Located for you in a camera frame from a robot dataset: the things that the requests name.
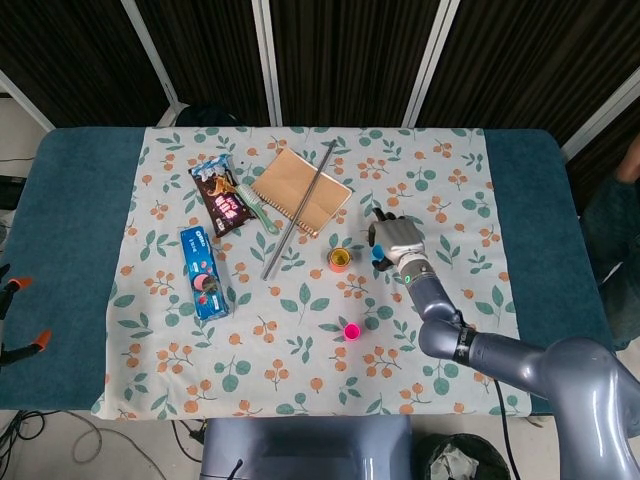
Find white floral tablecloth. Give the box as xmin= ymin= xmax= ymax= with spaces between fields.
xmin=91 ymin=126 xmax=532 ymax=420

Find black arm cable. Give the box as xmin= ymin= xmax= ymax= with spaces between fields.
xmin=491 ymin=378 xmax=517 ymax=480

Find blue Oreo cookie box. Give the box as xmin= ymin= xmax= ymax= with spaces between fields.
xmin=180 ymin=226 xmax=232 ymax=320

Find brown chocolate snack packet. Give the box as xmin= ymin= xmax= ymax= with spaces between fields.
xmin=188 ymin=153 xmax=253 ymax=239

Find metal drinking straw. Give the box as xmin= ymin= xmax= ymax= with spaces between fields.
xmin=261 ymin=139 xmax=338 ymax=280

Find orange plastic cup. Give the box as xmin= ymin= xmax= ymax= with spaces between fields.
xmin=327 ymin=247 xmax=353 ymax=274

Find white screen frame post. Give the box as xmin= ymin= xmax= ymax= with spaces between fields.
xmin=251 ymin=0 xmax=284 ymax=126
xmin=559 ymin=64 xmax=640 ymax=161
xmin=119 ymin=0 xmax=182 ymax=126
xmin=0 ymin=69 xmax=56 ymax=132
xmin=403 ymin=0 xmax=461 ymax=127

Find black bag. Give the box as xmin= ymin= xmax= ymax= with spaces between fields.
xmin=174 ymin=103 xmax=241 ymax=129

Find teal table cover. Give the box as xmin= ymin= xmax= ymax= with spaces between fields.
xmin=0 ymin=127 xmax=624 ymax=412

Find blue-grey robot torso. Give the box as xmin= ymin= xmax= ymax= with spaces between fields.
xmin=199 ymin=414 xmax=415 ymax=480

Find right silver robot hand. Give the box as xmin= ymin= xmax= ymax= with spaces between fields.
xmin=368 ymin=207 xmax=427 ymax=274

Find black trash bin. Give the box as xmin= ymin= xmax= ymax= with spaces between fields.
xmin=417 ymin=432 xmax=511 ymax=480

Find green brush white bristles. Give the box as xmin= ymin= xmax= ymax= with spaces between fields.
xmin=234 ymin=183 xmax=281 ymax=236

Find grey floor cable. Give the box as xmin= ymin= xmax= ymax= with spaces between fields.
xmin=71 ymin=423 xmax=105 ymax=465

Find dark ribbed screen panel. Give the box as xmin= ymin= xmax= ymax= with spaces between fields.
xmin=417 ymin=0 xmax=640 ymax=146
xmin=0 ymin=0 xmax=174 ymax=129
xmin=269 ymin=0 xmax=446 ymax=127
xmin=567 ymin=94 xmax=640 ymax=216
xmin=134 ymin=0 xmax=274 ymax=126

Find brown spiral notebook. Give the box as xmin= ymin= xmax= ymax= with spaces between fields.
xmin=249 ymin=147 xmax=353 ymax=238

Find black equipment box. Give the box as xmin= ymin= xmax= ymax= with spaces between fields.
xmin=0 ymin=174 xmax=26 ymax=211

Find black floor cable with plug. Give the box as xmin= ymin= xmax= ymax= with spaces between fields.
xmin=172 ymin=418 xmax=207 ymax=464

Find black clamp orange tip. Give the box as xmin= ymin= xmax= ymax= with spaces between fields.
xmin=0 ymin=328 xmax=53 ymax=369
xmin=0 ymin=263 xmax=34 ymax=307

